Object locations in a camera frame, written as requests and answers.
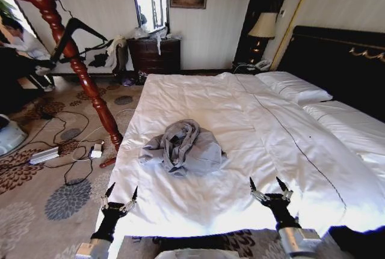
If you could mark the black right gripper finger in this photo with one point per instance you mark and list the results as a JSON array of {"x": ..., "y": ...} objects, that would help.
[
  {"x": 255, "y": 191},
  {"x": 286, "y": 193}
]

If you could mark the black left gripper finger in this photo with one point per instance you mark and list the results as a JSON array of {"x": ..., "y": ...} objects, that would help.
[
  {"x": 106, "y": 199},
  {"x": 131, "y": 201}
]

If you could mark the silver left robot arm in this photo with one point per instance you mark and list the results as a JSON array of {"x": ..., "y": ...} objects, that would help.
[{"x": 94, "y": 250}]

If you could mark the crumpled grey clothes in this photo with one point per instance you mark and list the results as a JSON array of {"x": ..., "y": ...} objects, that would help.
[{"x": 183, "y": 148}]

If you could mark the white bed sheet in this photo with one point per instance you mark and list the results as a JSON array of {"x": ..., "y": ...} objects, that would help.
[{"x": 352, "y": 126}]

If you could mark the dark bed headboard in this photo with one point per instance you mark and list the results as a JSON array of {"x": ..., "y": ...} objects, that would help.
[{"x": 340, "y": 69}]

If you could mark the black clothes hanger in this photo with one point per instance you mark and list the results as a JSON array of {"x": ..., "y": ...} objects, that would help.
[{"x": 87, "y": 29}]

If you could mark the white power adapter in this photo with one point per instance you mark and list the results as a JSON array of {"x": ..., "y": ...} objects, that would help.
[{"x": 97, "y": 151}]

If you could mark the white duvet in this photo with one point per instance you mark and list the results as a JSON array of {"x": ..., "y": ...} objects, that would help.
[{"x": 228, "y": 126}]

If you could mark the silver power strip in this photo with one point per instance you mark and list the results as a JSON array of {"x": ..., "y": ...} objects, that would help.
[{"x": 44, "y": 155}]

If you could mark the white robot front shell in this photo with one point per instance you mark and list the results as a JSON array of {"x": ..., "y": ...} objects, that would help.
[{"x": 195, "y": 254}]

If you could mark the white pillow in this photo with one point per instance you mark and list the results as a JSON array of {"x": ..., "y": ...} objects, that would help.
[{"x": 293, "y": 86}]

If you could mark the white appliance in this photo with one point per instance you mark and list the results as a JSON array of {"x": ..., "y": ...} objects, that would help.
[{"x": 10, "y": 135}]

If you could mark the purple bag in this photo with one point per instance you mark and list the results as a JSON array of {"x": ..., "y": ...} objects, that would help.
[{"x": 128, "y": 81}]

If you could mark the dark nightstand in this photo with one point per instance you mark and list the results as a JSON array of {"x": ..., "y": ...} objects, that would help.
[{"x": 243, "y": 68}]

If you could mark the white desk telephone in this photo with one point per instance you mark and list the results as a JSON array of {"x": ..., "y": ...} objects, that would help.
[{"x": 262, "y": 64}]

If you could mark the upholstered bench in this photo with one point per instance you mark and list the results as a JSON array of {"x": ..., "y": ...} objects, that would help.
[{"x": 75, "y": 69}]

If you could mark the red wooden coat stand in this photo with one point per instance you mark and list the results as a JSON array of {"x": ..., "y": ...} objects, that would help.
[{"x": 78, "y": 66}]

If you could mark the black garment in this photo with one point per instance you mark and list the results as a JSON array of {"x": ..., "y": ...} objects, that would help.
[{"x": 99, "y": 59}]

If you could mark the dark wooden dresser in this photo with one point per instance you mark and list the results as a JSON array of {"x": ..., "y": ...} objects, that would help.
[{"x": 153, "y": 56}]

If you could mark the cream cloth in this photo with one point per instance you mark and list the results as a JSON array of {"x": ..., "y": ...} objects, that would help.
[{"x": 115, "y": 47}]

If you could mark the white hanging cloth strip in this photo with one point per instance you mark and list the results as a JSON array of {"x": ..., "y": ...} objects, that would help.
[{"x": 158, "y": 44}]

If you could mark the cream shade table lamp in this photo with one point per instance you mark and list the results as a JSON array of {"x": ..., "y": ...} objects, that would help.
[{"x": 264, "y": 26}]

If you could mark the clear plastic bags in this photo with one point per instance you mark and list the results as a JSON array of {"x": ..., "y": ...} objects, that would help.
[{"x": 139, "y": 32}]

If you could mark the person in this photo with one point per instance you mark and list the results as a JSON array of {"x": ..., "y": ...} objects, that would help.
[{"x": 18, "y": 45}]

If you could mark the green plant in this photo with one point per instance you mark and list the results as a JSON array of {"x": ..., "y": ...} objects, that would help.
[{"x": 7, "y": 9}]

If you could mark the dark framed wall mirror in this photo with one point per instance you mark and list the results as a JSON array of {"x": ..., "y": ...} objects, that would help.
[{"x": 150, "y": 3}]

